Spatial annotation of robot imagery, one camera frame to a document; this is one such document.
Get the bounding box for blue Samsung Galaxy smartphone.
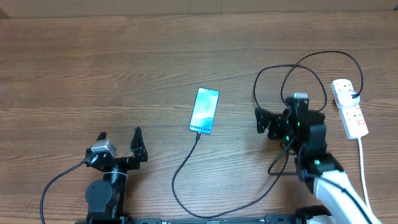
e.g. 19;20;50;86
189;88;220;134

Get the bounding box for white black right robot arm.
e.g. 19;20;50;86
254;96;380;223

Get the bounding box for white charger plug adapter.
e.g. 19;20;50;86
335;91;361;108

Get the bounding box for black charger cable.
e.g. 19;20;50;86
171;50;364;219

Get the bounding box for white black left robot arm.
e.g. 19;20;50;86
83;127;148;223

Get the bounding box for white power strip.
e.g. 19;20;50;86
330;79;369;139

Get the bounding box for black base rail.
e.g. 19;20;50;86
78;205;335;224

